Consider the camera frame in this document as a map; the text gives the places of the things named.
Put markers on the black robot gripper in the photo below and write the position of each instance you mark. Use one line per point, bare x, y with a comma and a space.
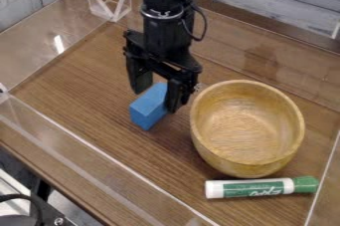
159, 51

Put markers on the blue rectangular block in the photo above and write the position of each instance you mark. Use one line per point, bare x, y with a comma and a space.
148, 108

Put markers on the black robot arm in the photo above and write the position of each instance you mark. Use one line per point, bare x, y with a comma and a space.
172, 5

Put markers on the brown wooden bowl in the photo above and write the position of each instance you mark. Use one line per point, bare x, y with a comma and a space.
247, 128

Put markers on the green white dry-erase marker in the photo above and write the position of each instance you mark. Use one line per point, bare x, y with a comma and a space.
259, 187

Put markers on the clear acrylic tray wall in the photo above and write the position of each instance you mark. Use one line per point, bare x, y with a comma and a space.
132, 176

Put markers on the black metal table frame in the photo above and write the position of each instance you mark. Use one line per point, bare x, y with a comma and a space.
52, 216

